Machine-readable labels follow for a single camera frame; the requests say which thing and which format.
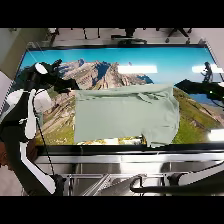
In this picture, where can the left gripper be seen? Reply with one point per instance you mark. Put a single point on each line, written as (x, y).
(65, 86)

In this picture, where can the pale green shirt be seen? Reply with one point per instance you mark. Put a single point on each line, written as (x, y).
(123, 115)

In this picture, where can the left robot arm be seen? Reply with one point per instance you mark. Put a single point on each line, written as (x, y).
(15, 126)

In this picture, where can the black office chair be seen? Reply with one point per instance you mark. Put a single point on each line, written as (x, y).
(178, 33)
(129, 36)

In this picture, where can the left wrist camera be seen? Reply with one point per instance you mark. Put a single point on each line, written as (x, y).
(56, 64)

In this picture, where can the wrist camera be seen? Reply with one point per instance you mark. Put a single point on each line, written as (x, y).
(207, 70)
(56, 64)

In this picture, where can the silver frame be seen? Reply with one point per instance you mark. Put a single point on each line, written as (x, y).
(133, 158)

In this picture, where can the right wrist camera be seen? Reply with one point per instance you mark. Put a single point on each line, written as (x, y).
(207, 70)

